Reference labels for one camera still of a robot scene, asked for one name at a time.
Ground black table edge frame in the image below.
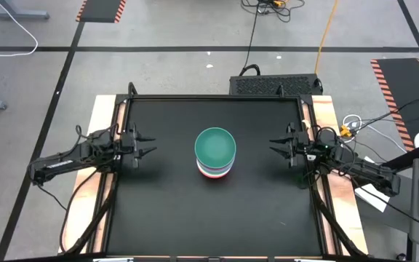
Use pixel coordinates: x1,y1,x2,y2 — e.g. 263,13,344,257
105,93,325,258

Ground white floor cable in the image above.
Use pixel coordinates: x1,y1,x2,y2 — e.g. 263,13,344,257
0,0,39,58

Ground black cable bundle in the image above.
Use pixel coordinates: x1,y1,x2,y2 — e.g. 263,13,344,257
240,0,306,23

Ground turquoise ribbed bowl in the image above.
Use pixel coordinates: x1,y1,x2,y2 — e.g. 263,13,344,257
196,159,236,176

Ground wooden base board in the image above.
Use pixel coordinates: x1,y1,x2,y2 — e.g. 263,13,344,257
303,95,370,255
58,95,127,255

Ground yellow power cable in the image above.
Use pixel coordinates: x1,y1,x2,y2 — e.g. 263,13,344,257
314,0,340,75

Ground black diagonal frame brace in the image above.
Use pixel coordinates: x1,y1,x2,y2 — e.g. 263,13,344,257
313,181,369,258
63,173,119,255

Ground white ribbed bowl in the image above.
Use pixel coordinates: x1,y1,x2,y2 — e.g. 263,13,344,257
195,156,236,172

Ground black perforated computer case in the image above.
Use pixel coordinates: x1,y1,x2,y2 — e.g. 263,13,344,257
229,73,324,97

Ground black power cable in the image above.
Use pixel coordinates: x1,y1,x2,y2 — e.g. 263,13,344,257
244,0,262,76

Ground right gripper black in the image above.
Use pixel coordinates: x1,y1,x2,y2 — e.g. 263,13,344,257
268,121,311,170

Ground black hazard striped mat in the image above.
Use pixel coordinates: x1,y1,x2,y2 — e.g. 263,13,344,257
370,57,419,153
75,0,128,24

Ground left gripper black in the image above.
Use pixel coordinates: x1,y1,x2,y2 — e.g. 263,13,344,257
117,121,158,170

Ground coral red ribbed bowl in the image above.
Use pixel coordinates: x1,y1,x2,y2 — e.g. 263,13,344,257
196,165,234,180

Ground dark green ribbed bowl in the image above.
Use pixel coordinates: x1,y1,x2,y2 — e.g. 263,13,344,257
193,127,237,170

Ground magenta pink ribbed bowl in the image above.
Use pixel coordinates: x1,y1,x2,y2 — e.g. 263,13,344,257
195,156,237,172

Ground black frame cross bar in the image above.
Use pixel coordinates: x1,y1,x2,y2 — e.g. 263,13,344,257
0,252,409,262

